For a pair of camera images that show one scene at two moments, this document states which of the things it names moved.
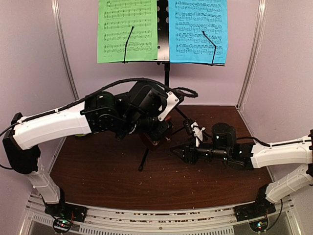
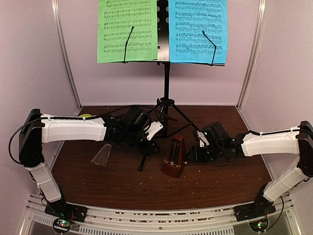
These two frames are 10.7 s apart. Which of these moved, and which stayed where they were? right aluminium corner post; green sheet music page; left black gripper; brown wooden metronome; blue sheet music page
Moved: left black gripper; brown wooden metronome
Stayed: green sheet music page; blue sheet music page; right aluminium corner post
